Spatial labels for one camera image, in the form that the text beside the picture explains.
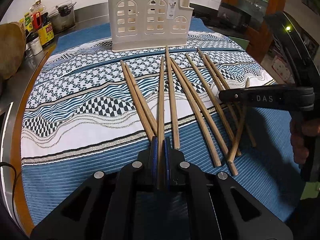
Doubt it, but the wooden chopstick crossed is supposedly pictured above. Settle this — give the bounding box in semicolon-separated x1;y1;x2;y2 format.
227;77;251;165

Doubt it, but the wooden chopstick long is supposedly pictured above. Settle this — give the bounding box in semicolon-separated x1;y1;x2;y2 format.
170;57;228;167

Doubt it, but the person's right hand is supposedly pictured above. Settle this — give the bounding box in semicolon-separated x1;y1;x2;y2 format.
290;119;319;165

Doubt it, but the blue patterned table mat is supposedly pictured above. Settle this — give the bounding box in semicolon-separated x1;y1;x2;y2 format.
21;18;304;225

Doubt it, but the black toaster appliance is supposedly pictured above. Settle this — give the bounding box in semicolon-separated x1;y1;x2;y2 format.
217;3;252;33

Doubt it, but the wooden glass door cabinet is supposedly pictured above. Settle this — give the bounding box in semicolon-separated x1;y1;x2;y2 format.
222;0;286;63

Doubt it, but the cream house-shaped utensil holder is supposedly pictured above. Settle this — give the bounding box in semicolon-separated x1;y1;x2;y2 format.
108;0;193;52

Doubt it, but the white seasoning shaker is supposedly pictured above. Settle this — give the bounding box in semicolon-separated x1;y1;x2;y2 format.
27;32;43;56

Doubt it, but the steel pressure cooker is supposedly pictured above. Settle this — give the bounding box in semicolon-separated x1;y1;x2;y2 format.
49;2;76;34

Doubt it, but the dark soy sauce bottle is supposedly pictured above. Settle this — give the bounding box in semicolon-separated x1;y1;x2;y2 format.
30;0;54;47

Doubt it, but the green cap sauce bottle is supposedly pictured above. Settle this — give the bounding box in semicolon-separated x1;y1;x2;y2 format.
24;12;33;33

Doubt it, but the round wooden chopping block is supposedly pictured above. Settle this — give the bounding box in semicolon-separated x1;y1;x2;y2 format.
0;22;26;80

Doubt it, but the black cable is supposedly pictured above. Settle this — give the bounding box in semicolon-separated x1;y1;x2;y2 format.
0;161;18;221

